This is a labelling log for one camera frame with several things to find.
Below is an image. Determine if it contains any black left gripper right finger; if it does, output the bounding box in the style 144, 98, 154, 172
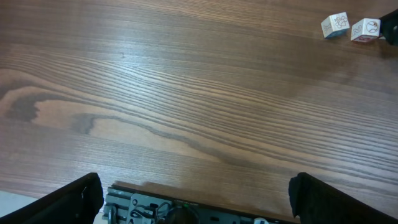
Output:
289, 172, 397, 224

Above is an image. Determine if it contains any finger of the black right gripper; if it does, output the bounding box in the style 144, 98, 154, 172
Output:
379, 9, 398, 46

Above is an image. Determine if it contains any red number six block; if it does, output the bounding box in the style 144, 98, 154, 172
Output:
351, 18, 381, 42

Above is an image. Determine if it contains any blue number wooden block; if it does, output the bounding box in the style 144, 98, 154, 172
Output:
321, 12, 350, 39

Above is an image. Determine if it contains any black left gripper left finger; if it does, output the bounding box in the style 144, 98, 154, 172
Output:
1, 172, 104, 224

